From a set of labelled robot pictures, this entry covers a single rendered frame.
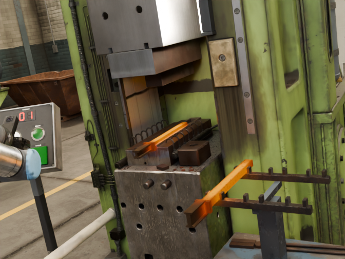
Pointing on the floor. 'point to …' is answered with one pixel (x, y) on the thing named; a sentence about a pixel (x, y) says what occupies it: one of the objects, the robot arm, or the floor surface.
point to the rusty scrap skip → (47, 92)
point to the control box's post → (43, 214)
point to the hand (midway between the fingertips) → (26, 148)
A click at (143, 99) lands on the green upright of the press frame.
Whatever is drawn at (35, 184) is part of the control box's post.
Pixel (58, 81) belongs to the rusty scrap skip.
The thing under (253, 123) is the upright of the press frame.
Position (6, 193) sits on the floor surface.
